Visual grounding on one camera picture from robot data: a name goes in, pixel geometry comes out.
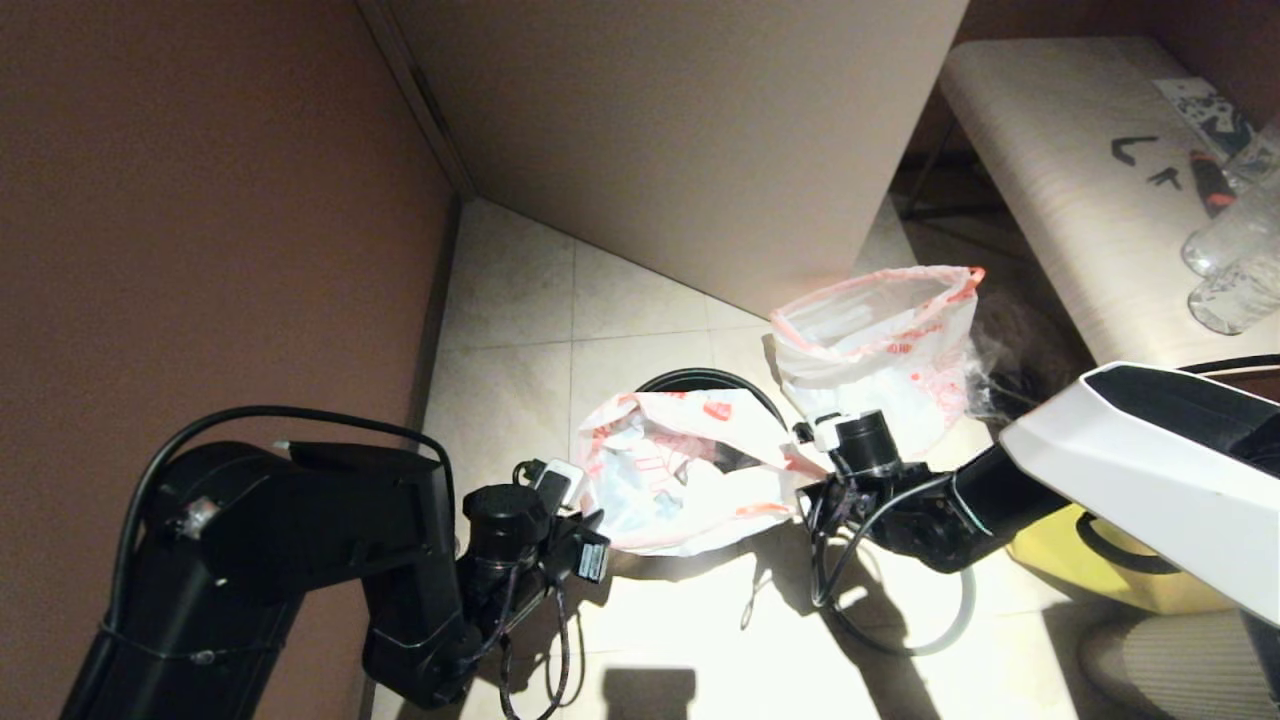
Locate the black trash bin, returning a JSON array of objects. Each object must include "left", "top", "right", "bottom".
[{"left": 635, "top": 368, "right": 791, "bottom": 431}]

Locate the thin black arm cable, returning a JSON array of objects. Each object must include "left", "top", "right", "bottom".
[{"left": 105, "top": 405, "right": 461, "bottom": 641}]

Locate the printed paper leaflet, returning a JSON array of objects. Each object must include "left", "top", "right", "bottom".
[{"left": 1153, "top": 78, "right": 1256, "bottom": 159}]

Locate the black cylindrical wrist camera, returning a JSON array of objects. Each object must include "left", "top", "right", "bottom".
[{"left": 795, "top": 408, "right": 903, "bottom": 479}]

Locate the grey plastic bin ring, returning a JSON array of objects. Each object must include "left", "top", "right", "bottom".
[{"left": 818, "top": 560, "right": 977, "bottom": 658}]

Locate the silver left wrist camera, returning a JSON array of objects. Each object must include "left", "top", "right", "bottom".
[{"left": 515, "top": 458, "right": 588, "bottom": 513}]

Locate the yellow fabric tote bag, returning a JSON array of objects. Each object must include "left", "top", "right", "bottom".
[{"left": 1008, "top": 503, "right": 1206, "bottom": 615}]

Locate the light wood grain table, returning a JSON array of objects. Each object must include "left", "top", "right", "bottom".
[{"left": 898, "top": 38, "right": 1280, "bottom": 371}]

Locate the clear bag with black contents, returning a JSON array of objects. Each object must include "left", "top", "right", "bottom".
[{"left": 968, "top": 295, "right": 1066, "bottom": 416}]

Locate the clear plastic bottle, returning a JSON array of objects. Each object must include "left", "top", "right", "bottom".
[
  {"left": 1224, "top": 115, "right": 1280, "bottom": 196},
  {"left": 1188, "top": 252, "right": 1280, "bottom": 336},
  {"left": 1182, "top": 190, "right": 1280, "bottom": 277}
]

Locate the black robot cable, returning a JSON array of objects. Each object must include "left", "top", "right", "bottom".
[{"left": 812, "top": 470, "right": 951, "bottom": 611}]

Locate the black cylindrical wrist motor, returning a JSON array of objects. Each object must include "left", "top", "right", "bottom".
[{"left": 463, "top": 483, "right": 551, "bottom": 569}]

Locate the beige door panel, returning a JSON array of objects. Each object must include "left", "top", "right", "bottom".
[{"left": 385, "top": 0, "right": 969, "bottom": 319}]

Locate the black braided cable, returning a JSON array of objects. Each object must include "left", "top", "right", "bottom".
[{"left": 495, "top": 585, "right": 571, "bottom": 720}]

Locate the red black screwdriver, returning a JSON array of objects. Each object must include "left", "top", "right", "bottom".
[{"left": 1190, "top": 150, "right": 1238, "bottom": 217}]

